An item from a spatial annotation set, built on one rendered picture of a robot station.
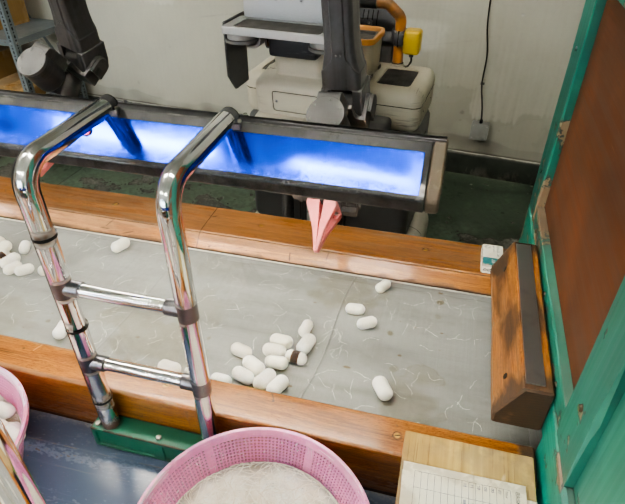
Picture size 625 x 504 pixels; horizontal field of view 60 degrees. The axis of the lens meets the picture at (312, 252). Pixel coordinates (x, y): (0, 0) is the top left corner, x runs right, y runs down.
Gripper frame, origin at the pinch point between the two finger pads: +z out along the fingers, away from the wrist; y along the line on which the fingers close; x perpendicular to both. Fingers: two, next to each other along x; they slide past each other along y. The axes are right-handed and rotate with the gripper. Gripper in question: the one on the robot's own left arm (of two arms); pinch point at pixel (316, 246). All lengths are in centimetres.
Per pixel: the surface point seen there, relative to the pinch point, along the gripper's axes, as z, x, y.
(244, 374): 20.7, -4.1, -5.6
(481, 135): -108, 170, 33
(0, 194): -4, 16, -72
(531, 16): -144, 130, 44
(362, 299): 5.1, 11.4, 7.1
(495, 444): 22.7, -6.3, 28.1
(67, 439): 34.6, -4.6, -29.0
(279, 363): 18.3, -1.7, -1.6
